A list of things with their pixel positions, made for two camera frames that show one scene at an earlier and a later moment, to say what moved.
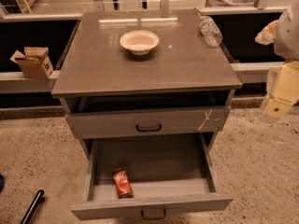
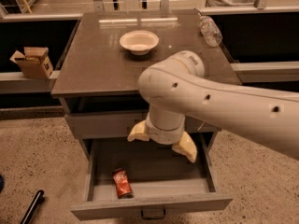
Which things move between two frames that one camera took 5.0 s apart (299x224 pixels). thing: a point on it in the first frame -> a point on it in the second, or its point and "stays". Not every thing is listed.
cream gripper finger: x=266 y=35 -> x=138 y=133
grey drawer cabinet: x=145 y=85 stays
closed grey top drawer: x=148 y=122 stays
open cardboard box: x=35 y=63 stays
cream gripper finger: x=277 y=107 -> x=186 y=147
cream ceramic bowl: x=139 y=42 stays
